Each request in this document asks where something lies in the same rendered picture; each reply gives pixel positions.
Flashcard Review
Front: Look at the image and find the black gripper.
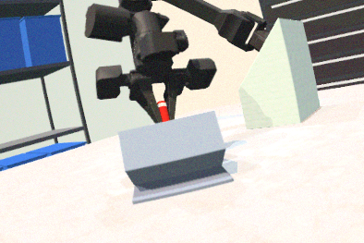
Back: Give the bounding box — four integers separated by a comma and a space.
95, 57, 217, 124

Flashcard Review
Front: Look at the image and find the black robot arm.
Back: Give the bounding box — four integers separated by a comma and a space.
84, 0, 270, 70

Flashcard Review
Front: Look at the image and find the red peg with white band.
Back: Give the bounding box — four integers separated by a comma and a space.
157, 101, 170, 122

